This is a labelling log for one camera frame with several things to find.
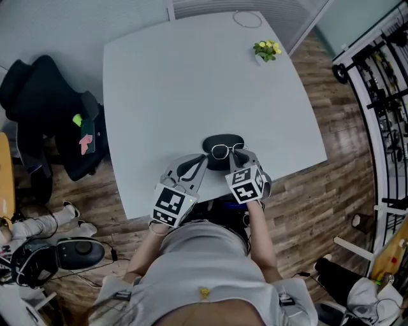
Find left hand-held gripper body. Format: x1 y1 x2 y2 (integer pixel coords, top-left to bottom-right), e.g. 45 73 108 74
150 176 200 229

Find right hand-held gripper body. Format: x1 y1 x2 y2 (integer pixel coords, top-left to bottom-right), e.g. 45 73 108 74
224 162 273 205

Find wire-frame eyeglasses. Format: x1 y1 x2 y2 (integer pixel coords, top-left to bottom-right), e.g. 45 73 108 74
210 143 249 160

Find black glasses case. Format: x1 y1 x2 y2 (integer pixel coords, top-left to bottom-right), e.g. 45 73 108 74
202 134 246 171

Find person's left forearm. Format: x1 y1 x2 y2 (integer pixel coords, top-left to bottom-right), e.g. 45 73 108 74
122 222 179 284

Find person's right forearm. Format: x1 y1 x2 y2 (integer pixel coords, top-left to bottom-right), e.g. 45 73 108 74
247 200 280 283

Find person's black trousers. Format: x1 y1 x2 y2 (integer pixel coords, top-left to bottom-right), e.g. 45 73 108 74
187 199 252 246

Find person's grey shirt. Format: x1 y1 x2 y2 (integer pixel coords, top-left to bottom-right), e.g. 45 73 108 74
89 219 319 326

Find pink crumpled item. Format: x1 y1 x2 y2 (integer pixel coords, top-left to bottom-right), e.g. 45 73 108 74
79 133 94 156

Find dark green flat box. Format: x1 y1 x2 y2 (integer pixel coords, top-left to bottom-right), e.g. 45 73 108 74
80 120 96 153

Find black and grey device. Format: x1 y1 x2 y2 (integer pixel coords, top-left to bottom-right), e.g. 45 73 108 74
11 237 106 287

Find small potted yellow-flowered plant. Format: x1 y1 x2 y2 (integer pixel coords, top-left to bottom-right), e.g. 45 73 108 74
253 39 283 67

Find small black white object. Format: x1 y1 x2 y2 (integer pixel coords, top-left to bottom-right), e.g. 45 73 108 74
352 213 375 235

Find black office chair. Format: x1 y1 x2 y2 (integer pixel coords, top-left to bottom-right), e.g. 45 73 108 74
0 55 109 182

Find grey swivel chair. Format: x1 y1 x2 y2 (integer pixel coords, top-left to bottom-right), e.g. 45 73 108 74
314 301 351 326

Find light wooden desk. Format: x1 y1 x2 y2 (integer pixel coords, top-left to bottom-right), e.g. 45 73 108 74
371 219 408 281

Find yellow wooden table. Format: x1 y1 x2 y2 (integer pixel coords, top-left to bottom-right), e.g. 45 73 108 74
0 132 16 220

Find frosted glass door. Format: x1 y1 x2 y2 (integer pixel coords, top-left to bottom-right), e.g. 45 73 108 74
315 0 402 58

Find black floor cable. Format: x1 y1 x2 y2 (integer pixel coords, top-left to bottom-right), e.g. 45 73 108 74
47 243 132 284

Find black cable with plug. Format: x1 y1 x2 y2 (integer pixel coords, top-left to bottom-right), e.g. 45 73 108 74
291 271 329 292

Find white desk frame bar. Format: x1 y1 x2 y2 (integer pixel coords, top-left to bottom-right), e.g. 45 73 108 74
333 237 375 260

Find thin ring on table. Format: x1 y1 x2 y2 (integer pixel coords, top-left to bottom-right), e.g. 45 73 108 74
232 10 263 28

